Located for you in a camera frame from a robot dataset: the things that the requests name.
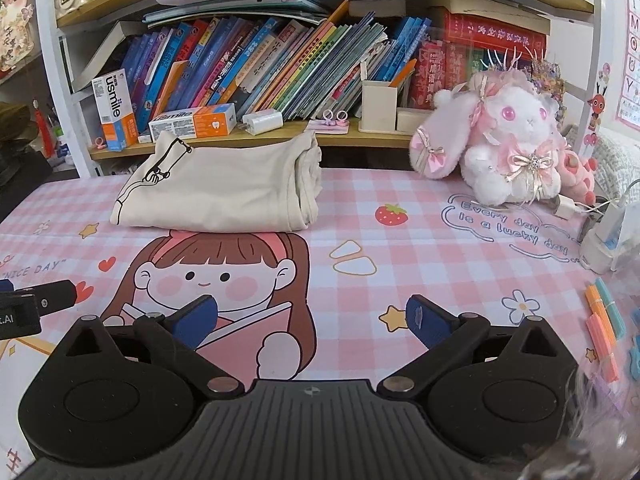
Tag pale fluffy sleeve cuff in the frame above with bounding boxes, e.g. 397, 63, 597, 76
570, 360, 640, 480

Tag white pink plush rabbit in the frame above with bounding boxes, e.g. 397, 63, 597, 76
409, 67, 566, 206

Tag flat white orange box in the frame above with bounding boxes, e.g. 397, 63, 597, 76
149, 103, 237, 142

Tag blue sticky note strips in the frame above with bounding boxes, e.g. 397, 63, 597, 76
597, 280, 627, 339

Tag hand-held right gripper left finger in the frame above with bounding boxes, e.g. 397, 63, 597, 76
60, 294, 246, 395

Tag beige pen holder box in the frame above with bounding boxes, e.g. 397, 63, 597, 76
361, 80, 399, 134

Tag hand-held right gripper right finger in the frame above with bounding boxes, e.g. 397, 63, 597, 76
376, 294, 576, 396

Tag red thick book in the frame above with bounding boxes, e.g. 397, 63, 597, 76
442, 7, 549, 56

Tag row of colourful books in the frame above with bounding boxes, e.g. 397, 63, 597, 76
75, 7, 436, 122

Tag cream t-shirt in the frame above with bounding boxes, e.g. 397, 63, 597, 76
110, 131, 323, 234

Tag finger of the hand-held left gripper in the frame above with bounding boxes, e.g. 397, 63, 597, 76
10, 281, 77, 317

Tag red tassel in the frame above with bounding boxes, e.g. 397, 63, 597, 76
32, 100, 49, 161

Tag pink checked cartoon desk mat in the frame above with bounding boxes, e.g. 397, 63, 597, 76
0, 165, 640, 461

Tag deer wall sticker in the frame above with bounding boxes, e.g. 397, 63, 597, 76
582, 65, 614, 147

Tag pink scissors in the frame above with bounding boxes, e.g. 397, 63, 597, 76
305, 109, 351, 134

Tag wall poster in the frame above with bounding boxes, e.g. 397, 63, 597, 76
617, 0, 640, 132

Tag orange and teal markers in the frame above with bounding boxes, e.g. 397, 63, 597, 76
585, 285, 621, 384

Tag tall white orange box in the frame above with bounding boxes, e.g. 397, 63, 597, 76
92, 69, 140, 152

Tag small beige box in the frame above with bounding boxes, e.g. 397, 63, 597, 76
396, 107, 436, 134

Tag white charger plug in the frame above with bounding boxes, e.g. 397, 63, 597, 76
242, 111, 284, 136

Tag white power strip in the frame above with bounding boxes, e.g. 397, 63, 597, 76
577, 200, 634, 274

